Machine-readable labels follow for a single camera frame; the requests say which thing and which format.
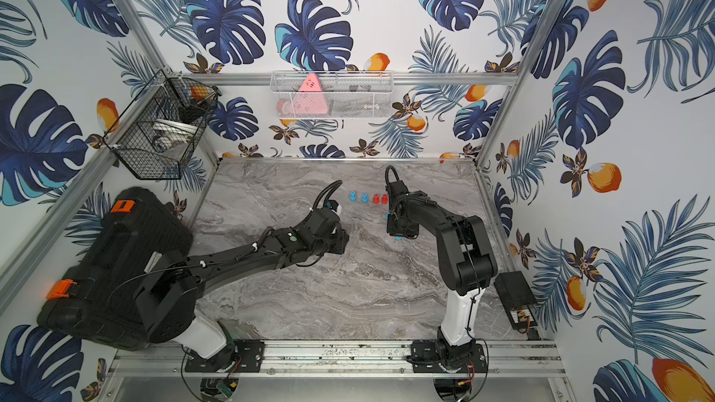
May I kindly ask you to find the clear mesh wall tray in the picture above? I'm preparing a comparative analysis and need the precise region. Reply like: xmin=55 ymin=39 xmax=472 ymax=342
xmin=270 ymin=71 xmax=394 ymax=119

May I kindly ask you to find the black power supply box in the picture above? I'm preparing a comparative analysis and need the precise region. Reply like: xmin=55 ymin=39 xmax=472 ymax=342
xmin=495 ymin=272 xmax=541 ymax=341

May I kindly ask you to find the pink triangle card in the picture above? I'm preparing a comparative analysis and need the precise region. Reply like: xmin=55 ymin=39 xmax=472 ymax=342
xmin=289 ymin=73 xmax=330 ymax=117

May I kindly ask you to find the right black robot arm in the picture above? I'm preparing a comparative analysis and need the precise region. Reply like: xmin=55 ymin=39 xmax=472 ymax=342
xmin=385 ymin=165 xmax=498 ymax=374

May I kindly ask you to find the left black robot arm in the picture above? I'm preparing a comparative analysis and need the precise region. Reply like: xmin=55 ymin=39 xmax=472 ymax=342
xmin=106 ymin=181 xmax=349 ymax=372

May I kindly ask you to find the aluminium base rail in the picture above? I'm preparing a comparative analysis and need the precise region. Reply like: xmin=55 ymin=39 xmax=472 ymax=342
xmin=109 ymin=340 xmax=566 ymax=379

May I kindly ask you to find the black wire basket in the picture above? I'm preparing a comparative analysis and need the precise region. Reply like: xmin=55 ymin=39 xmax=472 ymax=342
xmin=101 ymin=71 xmax=221 ymax=181

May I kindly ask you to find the black plastic tool case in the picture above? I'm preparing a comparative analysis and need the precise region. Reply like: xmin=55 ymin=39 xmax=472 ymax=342
xmin=37 ymin=187 xmax=193 ymax=351

